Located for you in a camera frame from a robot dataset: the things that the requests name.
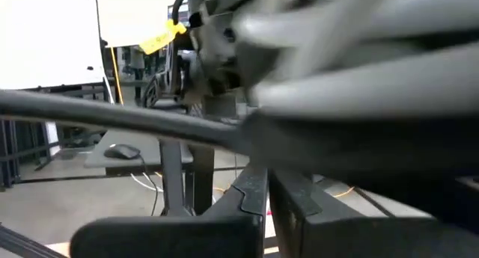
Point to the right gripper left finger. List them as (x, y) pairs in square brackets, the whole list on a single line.
[(168, 238)]

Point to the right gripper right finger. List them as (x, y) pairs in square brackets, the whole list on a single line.
[(355, 239)]

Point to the person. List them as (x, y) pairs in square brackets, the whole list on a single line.
[(137, 61)]

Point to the white panel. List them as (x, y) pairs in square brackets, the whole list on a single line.
[(131, 15)]

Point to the black computer mouse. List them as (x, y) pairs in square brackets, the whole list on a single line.
[(121, 152)]

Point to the grey office desk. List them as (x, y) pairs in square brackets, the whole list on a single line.
[(93, 161)]

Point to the black rack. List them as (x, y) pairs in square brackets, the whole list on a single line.
[(22, 153)]

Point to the large whiteboard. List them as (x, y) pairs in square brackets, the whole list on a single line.
[(48, 37)]

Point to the black aluminium rig frame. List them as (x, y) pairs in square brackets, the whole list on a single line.
[(22, 243)]

